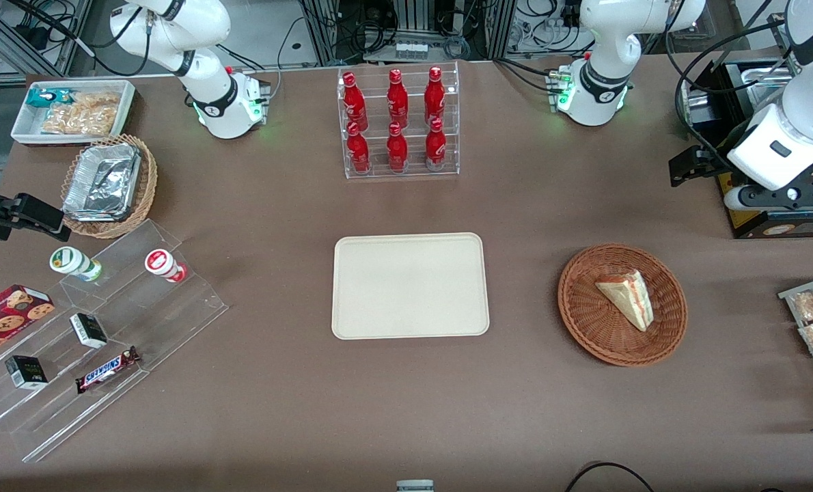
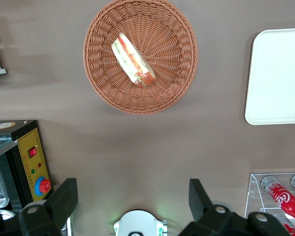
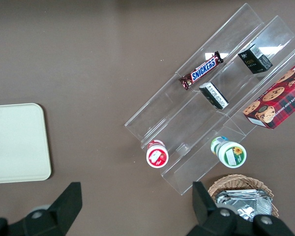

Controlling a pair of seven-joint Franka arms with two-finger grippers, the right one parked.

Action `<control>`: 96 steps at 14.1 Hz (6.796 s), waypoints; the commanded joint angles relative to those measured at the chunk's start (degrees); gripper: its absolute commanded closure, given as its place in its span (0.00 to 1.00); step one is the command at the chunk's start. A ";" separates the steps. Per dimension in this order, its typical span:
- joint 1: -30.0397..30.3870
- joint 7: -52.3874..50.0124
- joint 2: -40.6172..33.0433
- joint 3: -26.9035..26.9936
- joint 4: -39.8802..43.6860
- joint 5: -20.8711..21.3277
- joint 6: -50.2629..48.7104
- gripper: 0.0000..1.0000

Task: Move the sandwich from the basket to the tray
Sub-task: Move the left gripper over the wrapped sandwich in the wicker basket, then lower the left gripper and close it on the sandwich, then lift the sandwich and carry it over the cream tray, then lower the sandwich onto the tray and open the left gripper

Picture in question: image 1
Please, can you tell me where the triangular sandwich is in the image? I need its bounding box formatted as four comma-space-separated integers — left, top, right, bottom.
595, 269, 656, 333

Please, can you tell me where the light tan wicker basket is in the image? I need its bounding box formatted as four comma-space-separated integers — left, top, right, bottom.
60, 134, 159, 239

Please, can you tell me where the grey metal snack tray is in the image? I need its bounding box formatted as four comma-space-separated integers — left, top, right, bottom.
778, 272, 813, 419

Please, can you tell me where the brown round wicker basket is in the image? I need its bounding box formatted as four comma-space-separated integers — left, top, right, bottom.
557, 244, 689, 368

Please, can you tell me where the beige plastic tray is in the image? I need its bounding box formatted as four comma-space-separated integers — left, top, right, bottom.
331, 232, 491, 340

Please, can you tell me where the green lid yogurt cup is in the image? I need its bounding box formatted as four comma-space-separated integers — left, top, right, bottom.
49, 246, 103, 283

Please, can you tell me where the black food warmer appliance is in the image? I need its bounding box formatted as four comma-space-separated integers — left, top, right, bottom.
680, 58, 813, 240

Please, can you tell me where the stack of foil trays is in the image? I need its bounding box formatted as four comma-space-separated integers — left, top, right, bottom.
62, 142, 142, 223

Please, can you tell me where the steel food pan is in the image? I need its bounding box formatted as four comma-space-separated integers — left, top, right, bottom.
734, 66, 800, 113

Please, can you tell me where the white rectangular bin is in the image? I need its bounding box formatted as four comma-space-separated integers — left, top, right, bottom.
10, 79, 137, 147

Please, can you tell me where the red plaid cookie box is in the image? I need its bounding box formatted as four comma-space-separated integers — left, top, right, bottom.
0, 284, 57, 366

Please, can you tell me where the teal snack packet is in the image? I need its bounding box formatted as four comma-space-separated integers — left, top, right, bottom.
25, 87, 74, 110

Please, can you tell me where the black box with white label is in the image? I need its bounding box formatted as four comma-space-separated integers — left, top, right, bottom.
70, 312, 109, 350

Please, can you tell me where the red strawberry yogurt cup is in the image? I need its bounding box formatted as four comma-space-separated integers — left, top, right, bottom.
144, 249, 189, 284

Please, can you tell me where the clear acrylic stepped shelf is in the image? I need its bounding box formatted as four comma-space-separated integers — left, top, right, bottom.
0, 219, 230, 464

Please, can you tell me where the small black box gold print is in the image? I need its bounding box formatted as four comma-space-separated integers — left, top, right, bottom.
5, 355, 50, 391

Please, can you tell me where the Snickers chocolate bar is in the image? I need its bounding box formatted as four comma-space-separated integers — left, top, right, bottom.
75, 346, 142, 395

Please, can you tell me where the red cola bottle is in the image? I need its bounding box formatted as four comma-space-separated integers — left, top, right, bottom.
424, 66, 447, 126
425, 118, 448, 170
346, 122, 372, 174
387, 68, 410, 129
386, 122, 409, 172
342, 72, 369, 132

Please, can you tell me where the clear acrylic bottle rack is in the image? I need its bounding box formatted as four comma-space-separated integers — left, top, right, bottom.
337, 61, 460, 180

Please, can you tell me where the grey metal rack frame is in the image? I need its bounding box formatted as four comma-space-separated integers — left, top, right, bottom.
0, 0, 94, 78

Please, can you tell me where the aluminium frame post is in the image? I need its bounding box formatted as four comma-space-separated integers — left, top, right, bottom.
486, 0, 517, 62
300, 0, 343, 68

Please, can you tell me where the black loose cable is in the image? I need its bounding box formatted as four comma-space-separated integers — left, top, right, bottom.
564, 462, 657, 492

